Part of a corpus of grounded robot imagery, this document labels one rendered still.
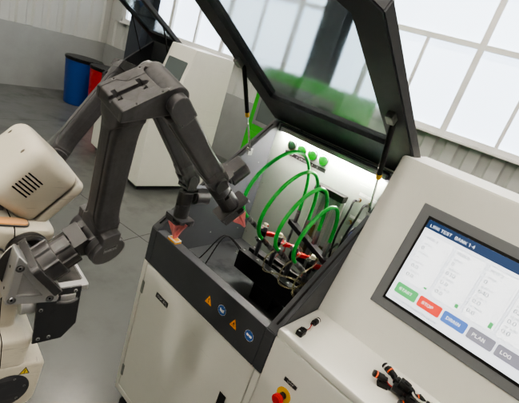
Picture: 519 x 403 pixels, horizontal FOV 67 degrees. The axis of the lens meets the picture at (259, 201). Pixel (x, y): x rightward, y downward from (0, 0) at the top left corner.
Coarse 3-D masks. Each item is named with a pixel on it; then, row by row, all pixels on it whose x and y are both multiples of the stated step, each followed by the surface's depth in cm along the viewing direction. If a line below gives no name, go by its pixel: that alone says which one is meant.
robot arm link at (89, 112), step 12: (120, 60) 114; (108, 72) 115; (120, 72) 114; (96, 96) 113; (84, 108) 112; (96, 108) 114; (72, 120) 112; (84, 120) 113; (96, 120) 116; (60, 132) 112; (72, 132) 113; (84, 132) 115; (60, 144) 111; (72, 144) 114
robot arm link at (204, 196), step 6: (192, 180) 142; (186, 186) 145; (192, 186) 143; (198, 186) 149; (204, 186) 151; (198, 192) 148; (204, 192) 150; (198, 198) 148; (204, 198) 149; (210, 198) 151
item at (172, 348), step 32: (160, 288) 159; (160, 320) 160; (192, 320) 146; (128, 352) 179; (160, 352) 162; (192, 352) 147; (224, 352) 136; (128, 384) 180; (160, 384) 163; (192, 384) 149; (224, 384) 137
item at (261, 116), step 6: (258, 96) 439; (258, 102) 439; (264, 102) 434; (252, 108) 446; (258, 108) 440; (264, 108) 435; (252, 114) 447; (258, 114) 440; (264, 114) 435; (270, 114) 430; (252, 120) 447; (258, 120) 441; (264, 120) 436; (270, 120) 431; (252, 126) 448; (258, 126) 443; (264, 126) 437; (246, 132) 454; (252, 132) 448; (258, 132) 443; (246, 138) 454
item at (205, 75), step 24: (120, 0) 440; (144, 0) 385; (144, 24) 462; (144, 48) 483; (168, 48) 464; (192, 48) 403; (192, 72) 398; (216, 72) 416; (192, 96) 411; (216, 96) 430; (216, 120) 445; (96, 144) 485; (144, 144) 400; (144, 168) 413; (168, 168) 432
